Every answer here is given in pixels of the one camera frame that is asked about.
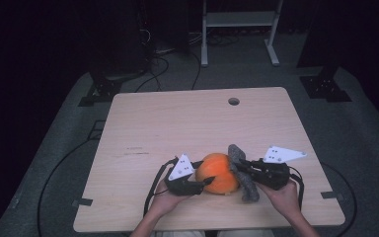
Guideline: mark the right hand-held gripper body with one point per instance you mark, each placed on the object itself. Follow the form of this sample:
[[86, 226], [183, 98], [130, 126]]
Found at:
[[274, 176]]

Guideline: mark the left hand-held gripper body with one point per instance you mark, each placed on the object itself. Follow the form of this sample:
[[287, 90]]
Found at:
[[181, 169]]

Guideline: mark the orange plush toy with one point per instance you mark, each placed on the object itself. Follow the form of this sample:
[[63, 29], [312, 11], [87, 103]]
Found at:
[[217, 174]]

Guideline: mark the grey fuzzy cloth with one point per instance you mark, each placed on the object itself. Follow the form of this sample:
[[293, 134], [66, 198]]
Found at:
[[248, 191]]

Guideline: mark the person's right hand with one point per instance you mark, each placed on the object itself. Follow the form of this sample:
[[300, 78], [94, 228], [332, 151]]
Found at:
[[286, 200]]

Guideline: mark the person's left hand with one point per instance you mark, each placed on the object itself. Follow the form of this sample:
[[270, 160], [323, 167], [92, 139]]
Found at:
[[164, 200]]

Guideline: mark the black stand base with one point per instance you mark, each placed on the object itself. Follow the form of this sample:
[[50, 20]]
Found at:
[[107, 89], [324, 87]]

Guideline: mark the white metal stand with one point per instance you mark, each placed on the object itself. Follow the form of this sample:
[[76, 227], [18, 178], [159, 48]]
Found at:
[[240, 18]]

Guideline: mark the dark equipment tower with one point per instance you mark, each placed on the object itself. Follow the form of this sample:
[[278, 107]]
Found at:
[[121, 36]]

